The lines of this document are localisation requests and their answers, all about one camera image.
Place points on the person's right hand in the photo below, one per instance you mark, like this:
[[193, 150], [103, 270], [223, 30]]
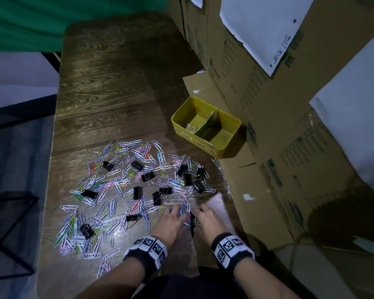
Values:
[[210, 225]]

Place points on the person's left hand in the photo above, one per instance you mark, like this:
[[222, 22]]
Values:
[[168, 225]]

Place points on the person's right fingers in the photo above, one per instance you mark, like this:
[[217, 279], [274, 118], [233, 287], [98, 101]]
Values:
[[199, 213]]

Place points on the person's left fingers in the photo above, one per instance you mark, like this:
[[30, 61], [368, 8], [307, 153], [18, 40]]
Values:
[[178, 213]]

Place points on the person's right forearm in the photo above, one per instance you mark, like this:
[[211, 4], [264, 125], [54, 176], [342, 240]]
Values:
[[261, 283]]

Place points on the person's left forearm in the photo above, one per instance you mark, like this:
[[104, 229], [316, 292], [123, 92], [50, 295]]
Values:
[[115, 281]]

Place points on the clear plastic bag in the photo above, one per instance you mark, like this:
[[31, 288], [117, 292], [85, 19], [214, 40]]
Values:
[[219, 208]]

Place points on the scattered black binder clips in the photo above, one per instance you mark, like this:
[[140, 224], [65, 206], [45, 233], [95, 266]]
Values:
[[143, 189]]

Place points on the clear plastic wrap strip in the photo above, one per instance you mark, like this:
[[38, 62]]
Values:
[[223, 175]]

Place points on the black white marker wristband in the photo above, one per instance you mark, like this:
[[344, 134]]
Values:
[[148, 249], [232, 249]]

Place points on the white sticker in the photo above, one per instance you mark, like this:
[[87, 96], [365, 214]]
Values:
[[248, 197]]

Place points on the pile of coloured paper clips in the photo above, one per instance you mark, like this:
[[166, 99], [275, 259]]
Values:
[[112, 189]]

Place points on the person's black clothing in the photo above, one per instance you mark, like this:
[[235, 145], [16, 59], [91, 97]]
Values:
[[187, 284]]

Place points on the silver paper clips in box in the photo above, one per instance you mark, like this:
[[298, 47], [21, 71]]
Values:
[[191, 128]]

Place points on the yellow divided storage box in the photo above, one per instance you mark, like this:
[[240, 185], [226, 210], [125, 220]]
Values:
[[205, 126]]

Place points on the low printed cardboard box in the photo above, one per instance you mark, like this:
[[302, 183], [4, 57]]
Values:
[[299, 189]]

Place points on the flat cardboard flap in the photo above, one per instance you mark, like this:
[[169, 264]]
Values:
[[202, 87]]

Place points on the tall printed cardboard box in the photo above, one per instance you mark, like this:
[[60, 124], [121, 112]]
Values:
[[324, 74]]

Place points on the large plain white paper sheet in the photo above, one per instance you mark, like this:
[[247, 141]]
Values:
[[358, 112]]

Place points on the white paper sheet with marks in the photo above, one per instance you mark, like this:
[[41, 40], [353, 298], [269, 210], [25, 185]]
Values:
[[261, 27]]

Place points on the small white paper sheet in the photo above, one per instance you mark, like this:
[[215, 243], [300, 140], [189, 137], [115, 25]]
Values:
[[196, 0]]

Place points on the green cloth backdrop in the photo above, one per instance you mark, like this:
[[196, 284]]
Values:
[[65, 18]]

